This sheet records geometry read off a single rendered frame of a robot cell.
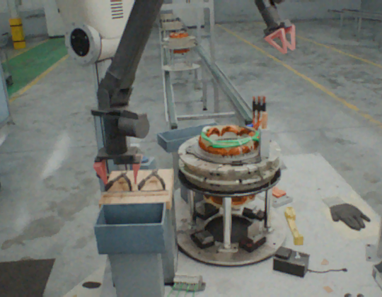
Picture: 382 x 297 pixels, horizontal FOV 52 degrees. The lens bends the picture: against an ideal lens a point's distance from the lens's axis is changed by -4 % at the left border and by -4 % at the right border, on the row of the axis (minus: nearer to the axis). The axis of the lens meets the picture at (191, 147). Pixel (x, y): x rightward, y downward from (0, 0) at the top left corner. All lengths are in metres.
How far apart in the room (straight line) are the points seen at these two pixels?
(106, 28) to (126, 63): 0.41
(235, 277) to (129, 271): 0.34
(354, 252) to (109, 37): 1.06
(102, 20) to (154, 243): 0.74
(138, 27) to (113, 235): 0.49
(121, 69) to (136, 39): 0.08
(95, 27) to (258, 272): 0.93
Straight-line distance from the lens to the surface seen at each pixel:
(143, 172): 1.23
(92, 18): 1.37
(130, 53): 0.99
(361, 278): 1.30
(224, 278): 1.24
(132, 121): 1.00
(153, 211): 1.08
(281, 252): 1.26
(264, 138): 1.20
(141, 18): 0.96
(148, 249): 1.02
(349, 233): 1.48
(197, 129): 1.61
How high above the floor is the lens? 1.58
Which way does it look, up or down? 22 degrees down
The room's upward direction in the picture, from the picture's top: 3 degrees counter-clockwise
